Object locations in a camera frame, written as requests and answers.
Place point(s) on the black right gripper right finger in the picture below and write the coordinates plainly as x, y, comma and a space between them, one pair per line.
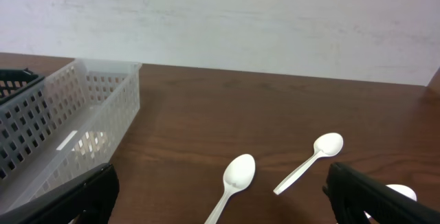
354, 195

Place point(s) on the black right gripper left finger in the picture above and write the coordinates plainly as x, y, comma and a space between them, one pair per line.
88, 198

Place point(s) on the white plastic spoon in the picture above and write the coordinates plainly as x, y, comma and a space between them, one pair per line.
327, 145
237, 177
404, 190

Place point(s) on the clear perforated plastic basket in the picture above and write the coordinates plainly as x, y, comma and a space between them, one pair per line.
65, 125

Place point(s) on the black perforated plastic basket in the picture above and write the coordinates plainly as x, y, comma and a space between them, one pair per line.
16, 81

